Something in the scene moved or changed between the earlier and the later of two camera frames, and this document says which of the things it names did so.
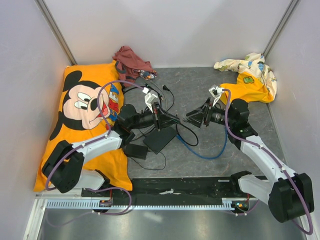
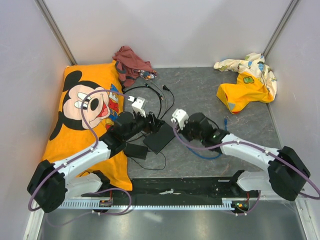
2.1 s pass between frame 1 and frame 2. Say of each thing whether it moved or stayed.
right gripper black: moved
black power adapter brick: stayed
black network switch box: stayed
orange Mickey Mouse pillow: stayed
